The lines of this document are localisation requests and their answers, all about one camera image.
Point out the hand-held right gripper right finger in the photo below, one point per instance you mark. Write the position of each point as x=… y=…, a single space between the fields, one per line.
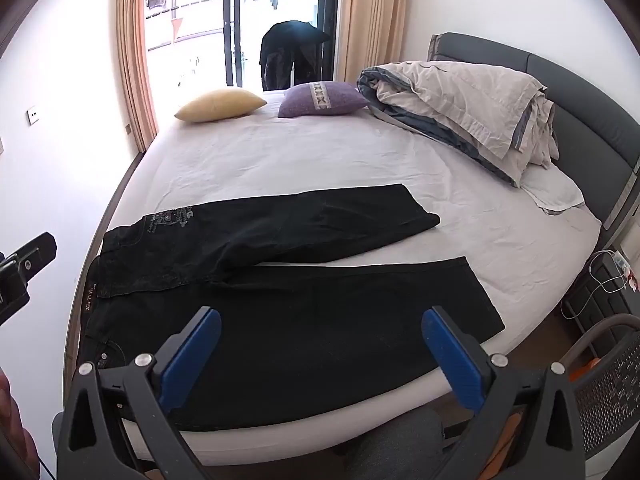
x=452 y=355

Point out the bed with white sheet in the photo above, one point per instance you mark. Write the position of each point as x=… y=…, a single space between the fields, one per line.
x=300 y=155

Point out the purple patterned pillow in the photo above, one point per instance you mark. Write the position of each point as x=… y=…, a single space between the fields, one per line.
x=322 y=99

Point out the dark jacket on stand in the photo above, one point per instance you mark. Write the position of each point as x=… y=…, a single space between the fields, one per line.
x=290 y=50

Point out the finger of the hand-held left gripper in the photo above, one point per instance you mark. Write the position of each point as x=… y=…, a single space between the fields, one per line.
x=32 y=257

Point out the person's grey trouser leg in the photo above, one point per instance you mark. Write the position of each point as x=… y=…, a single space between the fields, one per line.
x=395 y=445

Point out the grey padded headboard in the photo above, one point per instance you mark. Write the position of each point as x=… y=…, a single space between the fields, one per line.
x=590 y=125

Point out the yellow pillow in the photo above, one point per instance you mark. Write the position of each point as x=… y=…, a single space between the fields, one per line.
x=220 y=104

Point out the white pillow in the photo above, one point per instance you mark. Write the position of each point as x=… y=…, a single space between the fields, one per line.
x=552 y=190

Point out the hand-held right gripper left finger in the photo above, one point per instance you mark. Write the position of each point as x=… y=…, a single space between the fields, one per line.
x=190 y=355

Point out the person's left forearm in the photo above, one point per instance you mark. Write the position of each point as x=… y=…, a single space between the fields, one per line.
x=15 y=425

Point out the black denim pants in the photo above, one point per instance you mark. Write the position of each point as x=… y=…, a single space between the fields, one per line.
x=300 y=320

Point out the dark nightstand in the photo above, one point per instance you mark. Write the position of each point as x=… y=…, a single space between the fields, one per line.
x=605 y=305

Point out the orange object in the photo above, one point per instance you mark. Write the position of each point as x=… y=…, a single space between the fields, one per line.
x=586 y=369

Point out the beige and grey duvet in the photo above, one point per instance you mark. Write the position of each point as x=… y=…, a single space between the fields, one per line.
x=460 y=95

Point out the grey mesh chair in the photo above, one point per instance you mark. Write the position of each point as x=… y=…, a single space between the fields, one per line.
x=610 y=385

